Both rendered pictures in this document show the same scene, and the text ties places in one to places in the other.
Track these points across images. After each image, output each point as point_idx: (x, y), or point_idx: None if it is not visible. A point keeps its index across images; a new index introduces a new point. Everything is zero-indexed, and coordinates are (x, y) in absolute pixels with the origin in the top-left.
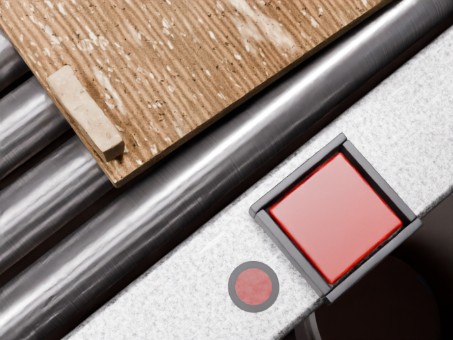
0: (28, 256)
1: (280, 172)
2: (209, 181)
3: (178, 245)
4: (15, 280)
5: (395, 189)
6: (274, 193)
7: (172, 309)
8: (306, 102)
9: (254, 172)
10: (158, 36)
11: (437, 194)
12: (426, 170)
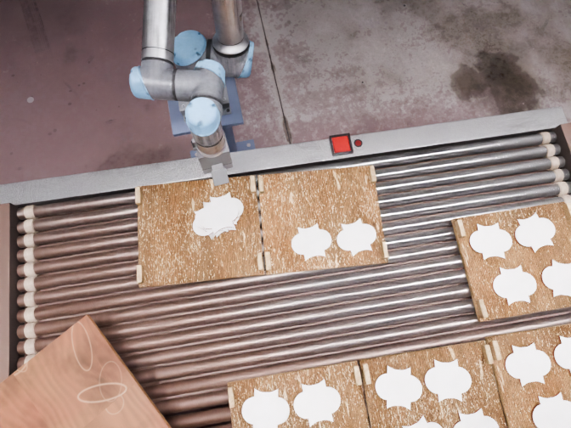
0: None
1: (344, 156)
2: (356, 160)
3: (365, 154)
4: (392, 163)
5: (328, 144)
6: (348, 151)
7: (371, 146)
8: (334, 164)
9: None
10: (353, 183)
11: (322, 140)
12: (321, 144)
